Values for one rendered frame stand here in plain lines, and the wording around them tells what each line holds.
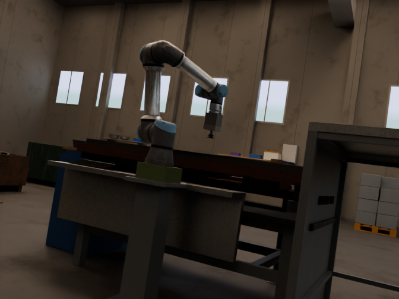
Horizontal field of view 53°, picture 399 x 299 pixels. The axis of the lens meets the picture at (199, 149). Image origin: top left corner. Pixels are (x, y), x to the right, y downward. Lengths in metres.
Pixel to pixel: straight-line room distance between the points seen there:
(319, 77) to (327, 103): 0.78
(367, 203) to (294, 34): 5.54
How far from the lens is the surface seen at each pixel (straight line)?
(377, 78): 11.63
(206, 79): 2.20
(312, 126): 1.83
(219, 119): 2.41
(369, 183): 9.06
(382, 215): 9.05
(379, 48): 11.87
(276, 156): 10.96
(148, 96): 2.17
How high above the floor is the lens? 0.77
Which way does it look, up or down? 3 degrees up
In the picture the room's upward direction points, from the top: 9 degrees clockwise
